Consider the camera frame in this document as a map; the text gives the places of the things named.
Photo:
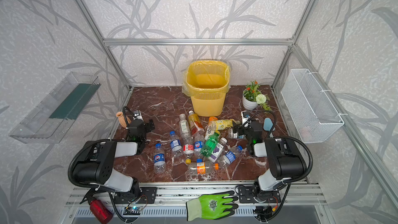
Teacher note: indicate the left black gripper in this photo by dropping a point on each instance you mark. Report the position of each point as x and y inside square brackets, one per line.
[140, 126]

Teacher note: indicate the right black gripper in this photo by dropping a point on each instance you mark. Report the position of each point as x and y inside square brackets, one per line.
[245, 127]

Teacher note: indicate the pepsi bottle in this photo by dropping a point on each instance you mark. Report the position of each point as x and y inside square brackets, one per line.
[198, 144]
[159, 159]
[228, 158]
[175, 144]

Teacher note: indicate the yellow label tea bottle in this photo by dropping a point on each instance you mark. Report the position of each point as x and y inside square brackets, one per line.
[219, 125]

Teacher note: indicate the grape label white cap bottle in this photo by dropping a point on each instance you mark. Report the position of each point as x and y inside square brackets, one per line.
[218, 150]

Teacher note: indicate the clear bottle pale label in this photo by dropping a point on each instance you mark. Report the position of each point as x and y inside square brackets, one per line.
[184, 125]

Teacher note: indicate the green plastic bottle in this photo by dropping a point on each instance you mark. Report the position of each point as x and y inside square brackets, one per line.
[210, 144]

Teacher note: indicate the yellow red label bottle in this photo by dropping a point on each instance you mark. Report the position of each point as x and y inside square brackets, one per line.
[195, 125]

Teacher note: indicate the orange cap white bottle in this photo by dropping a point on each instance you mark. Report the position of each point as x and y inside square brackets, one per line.
[209, 131]

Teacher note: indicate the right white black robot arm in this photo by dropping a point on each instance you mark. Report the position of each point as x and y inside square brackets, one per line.
[288, 159]

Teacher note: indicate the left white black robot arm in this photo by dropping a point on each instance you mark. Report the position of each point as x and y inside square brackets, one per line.
[93, 165]

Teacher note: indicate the yellow ribbed waste bin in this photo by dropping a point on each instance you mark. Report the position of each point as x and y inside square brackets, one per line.
[208, 104]

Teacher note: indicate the yellow plastic bin liner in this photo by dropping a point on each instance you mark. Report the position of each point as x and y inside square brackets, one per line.
[206, 76]

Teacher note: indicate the small peach ribbed vase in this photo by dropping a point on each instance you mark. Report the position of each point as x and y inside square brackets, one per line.
[123, 119]

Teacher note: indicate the white pot with flowers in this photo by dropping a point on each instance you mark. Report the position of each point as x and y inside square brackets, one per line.
[253, 97]

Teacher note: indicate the clear bottle red label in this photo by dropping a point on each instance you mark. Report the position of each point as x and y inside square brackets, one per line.
[188, 142]

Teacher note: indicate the orange label bottle front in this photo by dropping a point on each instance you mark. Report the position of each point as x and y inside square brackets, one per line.
[201, 168]

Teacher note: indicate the green circuit board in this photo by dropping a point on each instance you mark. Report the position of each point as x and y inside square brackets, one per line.
[133, 210]

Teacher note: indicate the green and black work glove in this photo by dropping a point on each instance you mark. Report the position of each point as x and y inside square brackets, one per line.
[212, 206]

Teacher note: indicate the red emergency stop button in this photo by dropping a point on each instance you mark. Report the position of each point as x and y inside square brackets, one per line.
[100, 211]

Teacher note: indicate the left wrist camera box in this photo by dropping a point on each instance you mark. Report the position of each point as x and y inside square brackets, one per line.
[137, 115]

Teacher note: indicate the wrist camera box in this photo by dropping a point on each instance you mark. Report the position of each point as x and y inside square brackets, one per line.
[137, 115]
[245, 115]

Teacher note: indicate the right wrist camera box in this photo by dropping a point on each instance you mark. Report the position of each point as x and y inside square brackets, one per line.
[245, 115]

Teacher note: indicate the white wire mesh basket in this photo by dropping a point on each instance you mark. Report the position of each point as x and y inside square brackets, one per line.
[315, 117]

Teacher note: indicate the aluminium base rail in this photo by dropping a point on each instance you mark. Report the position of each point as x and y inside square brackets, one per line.
[176, 193]

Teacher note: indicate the clear acrylic wall shelf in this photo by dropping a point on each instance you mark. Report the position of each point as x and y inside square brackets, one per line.
[51, 119]

